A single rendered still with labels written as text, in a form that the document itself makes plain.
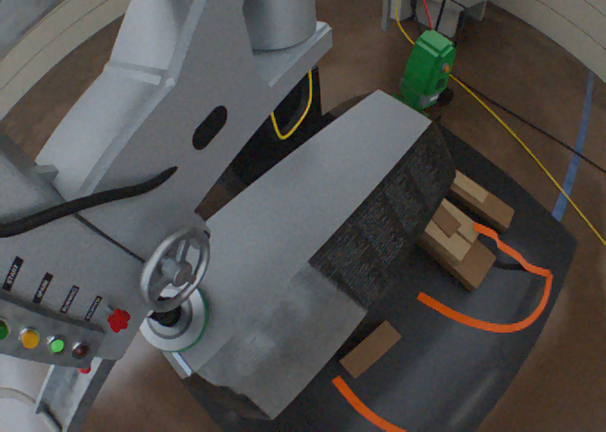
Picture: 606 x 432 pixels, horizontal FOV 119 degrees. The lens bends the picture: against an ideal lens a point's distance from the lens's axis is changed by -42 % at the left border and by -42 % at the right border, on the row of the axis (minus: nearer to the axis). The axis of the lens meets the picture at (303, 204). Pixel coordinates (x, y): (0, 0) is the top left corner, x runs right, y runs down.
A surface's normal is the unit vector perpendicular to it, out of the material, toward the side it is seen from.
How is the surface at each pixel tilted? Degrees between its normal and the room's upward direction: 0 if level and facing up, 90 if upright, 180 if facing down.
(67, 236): 90
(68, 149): 4
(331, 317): 45
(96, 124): 4
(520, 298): 0
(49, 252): 90
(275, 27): 90
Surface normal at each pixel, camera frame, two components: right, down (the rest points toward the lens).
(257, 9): -0.18, 0.87
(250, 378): 0.45, 0.07
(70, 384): -0.07, -0.49
